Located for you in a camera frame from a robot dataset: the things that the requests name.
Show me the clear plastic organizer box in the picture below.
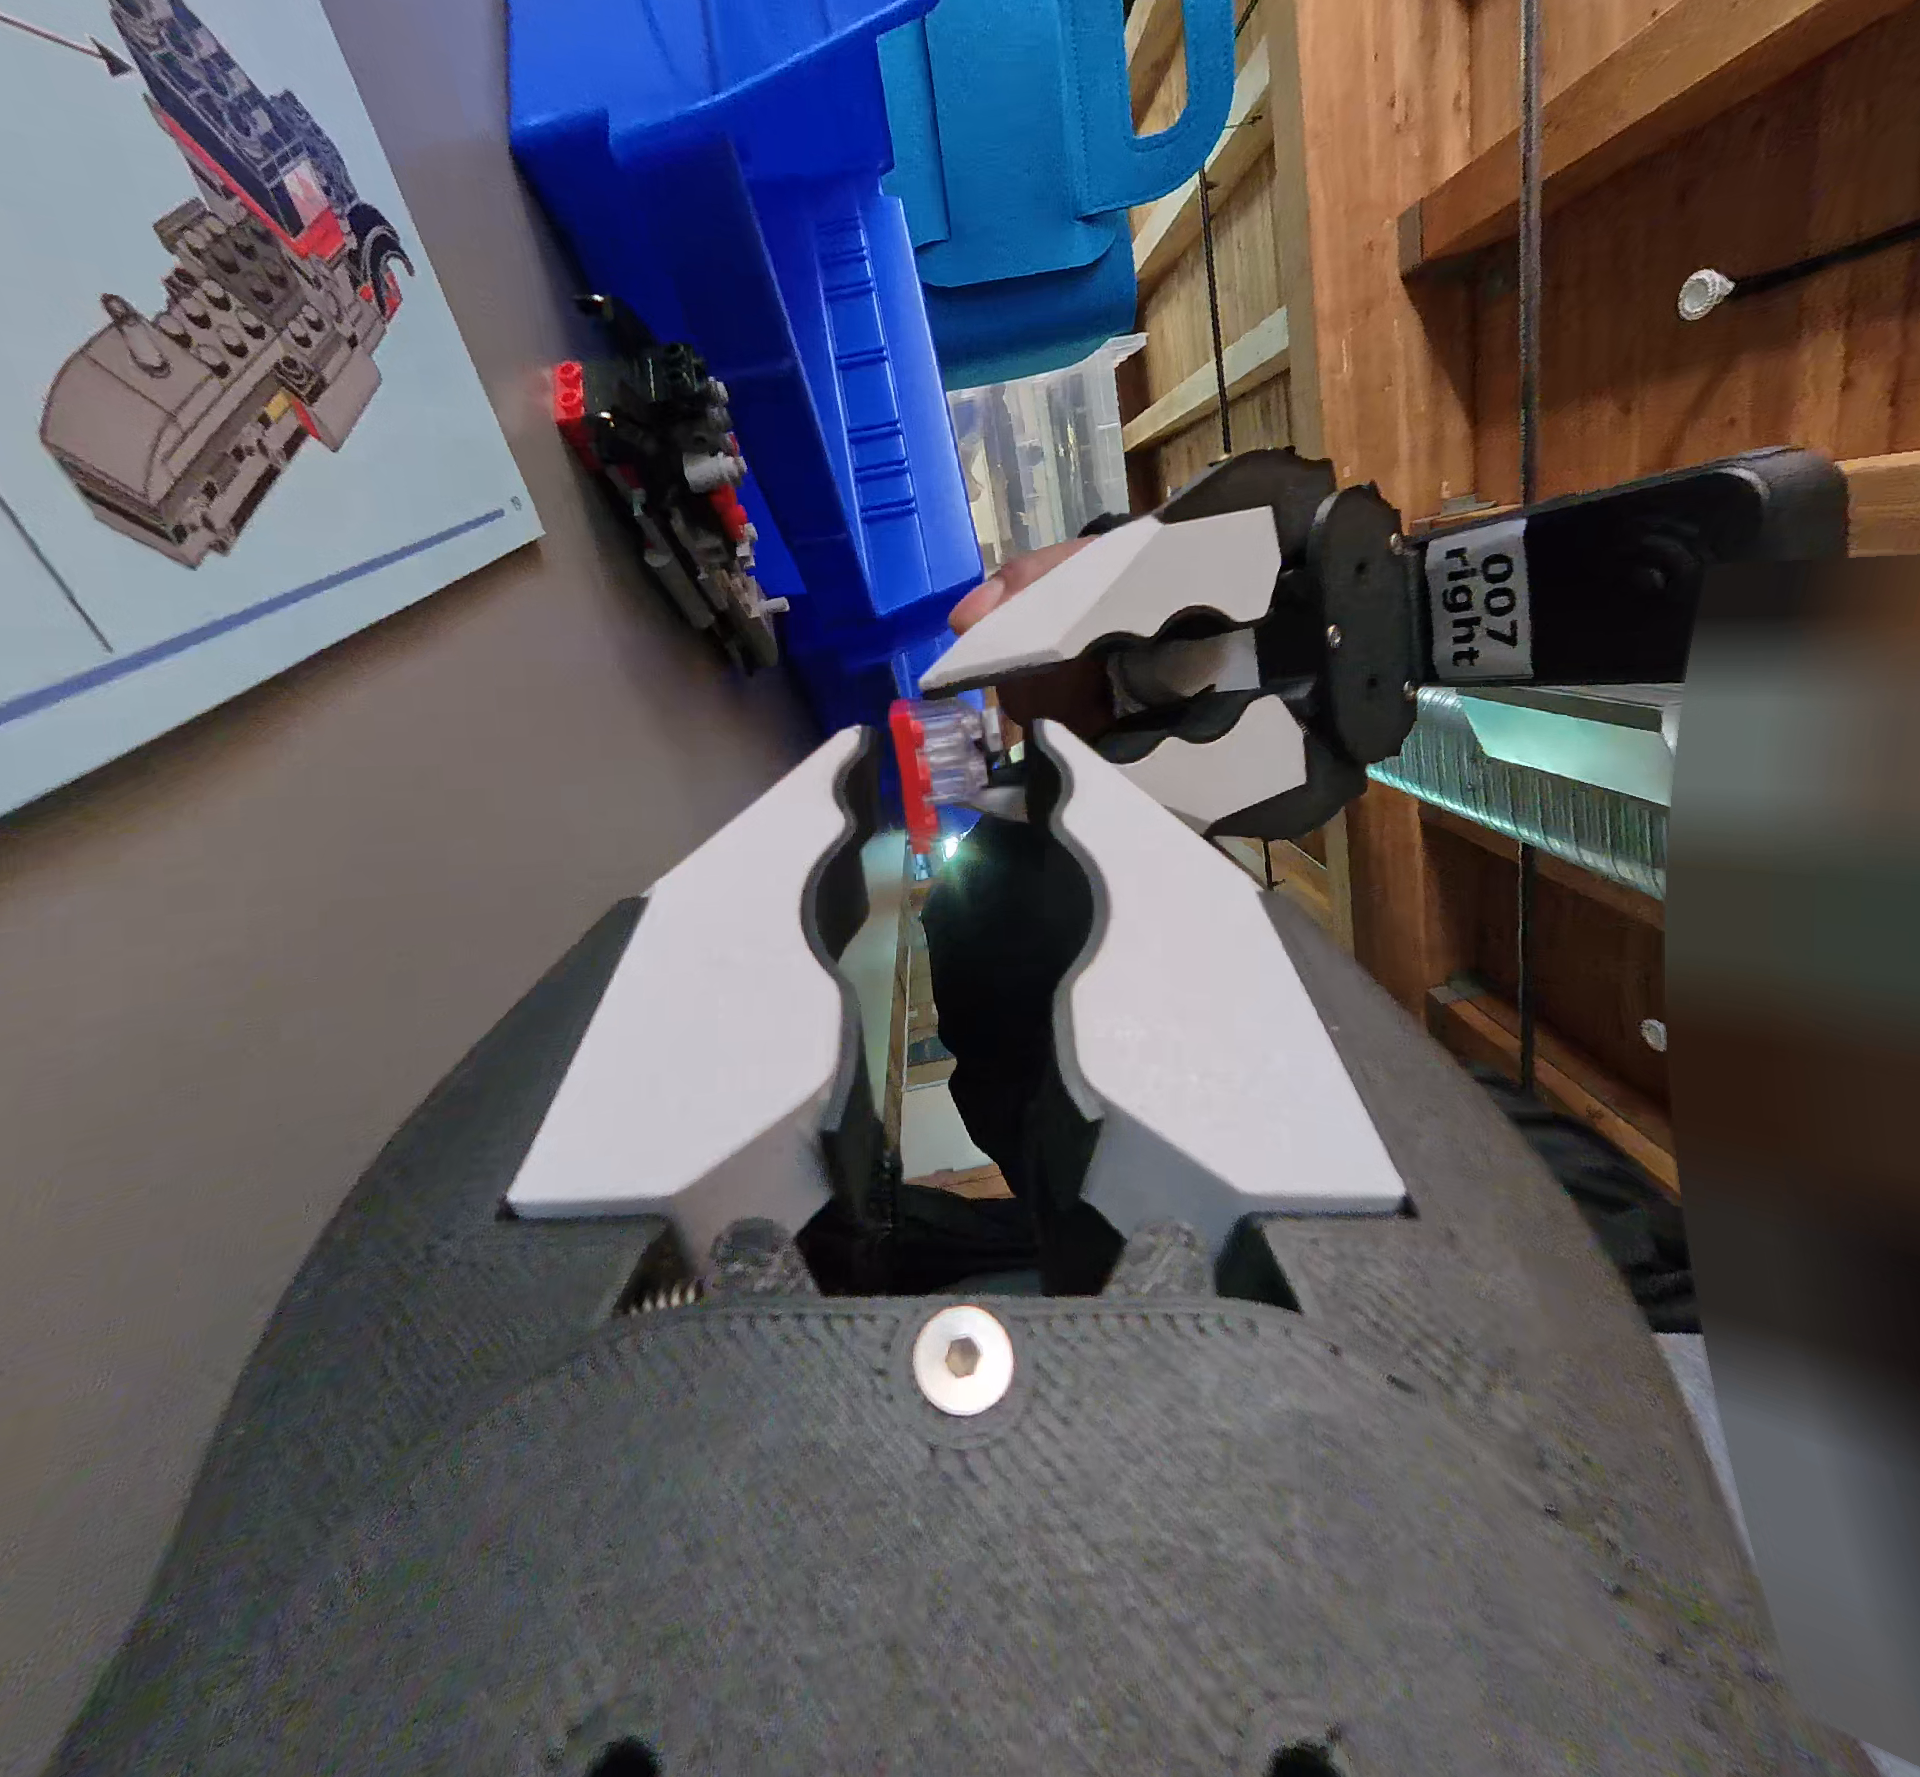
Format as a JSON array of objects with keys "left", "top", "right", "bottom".
[{"left": 942, "top": 333, "right": 1149, "bottom": 563}]

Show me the silver ventilation duct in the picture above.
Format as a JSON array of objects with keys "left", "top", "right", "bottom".
[{"left": 1358, "top": 681, "right": 1689, "bottom": 895}]

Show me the person's right forearm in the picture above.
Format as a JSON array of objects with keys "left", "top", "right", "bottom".
[{"left": 900, "top": 824, "right": 1111, "bottom": 1292}]

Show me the partly built brick model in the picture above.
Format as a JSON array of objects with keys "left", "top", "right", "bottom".
[{"left": 546, "top": 293, "right": 789, "bottom": 675}]

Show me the grey desk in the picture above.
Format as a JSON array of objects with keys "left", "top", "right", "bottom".
[{"left": 0, "top": 0, "right": 903, "bottom": 1777}]

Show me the light blue instruction booklet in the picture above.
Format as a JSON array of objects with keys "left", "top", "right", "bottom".
[{"left": 0, "top": 0, "right": 548, "bottom": 819}]

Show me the person's right hand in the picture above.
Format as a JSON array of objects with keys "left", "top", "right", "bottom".
[{"left": 951, "top": 534, "right": 1125, "bottom": 762}]

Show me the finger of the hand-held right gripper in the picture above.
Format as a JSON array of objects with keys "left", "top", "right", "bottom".
[
  {"left": 1101, "top": 636, "right": 1368, "bottom": 841},
  {"left": 918, "top": 455, "right": 1334, "bottom": 697}
]

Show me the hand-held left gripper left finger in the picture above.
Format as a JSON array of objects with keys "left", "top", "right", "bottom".
[{"left": 501, "top": 725, "right": 903, "bottom": 1269}]

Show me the teal felt bag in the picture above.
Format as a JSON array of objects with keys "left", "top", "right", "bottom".
[{"left": 876, "top": 0, "right": 1239, "bottom": 346}]

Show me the red and clear brick assembly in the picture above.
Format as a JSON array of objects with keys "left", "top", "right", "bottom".
[{"left": 889, "top": 694, "right": 1009, "bottom": 841}]

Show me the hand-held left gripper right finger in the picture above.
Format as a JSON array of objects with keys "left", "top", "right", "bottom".
[{"left": 1032, "top": 725, "right": 1419, "bottom": 1283}]

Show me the blue plastic storage bin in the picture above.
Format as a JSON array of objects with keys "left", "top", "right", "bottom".
[
  {"left": 508, "top": 0, "right": 984, "bottom": 639},
  {"left": 786, "top": 563, "right": 1000, "bottom": 738}
]

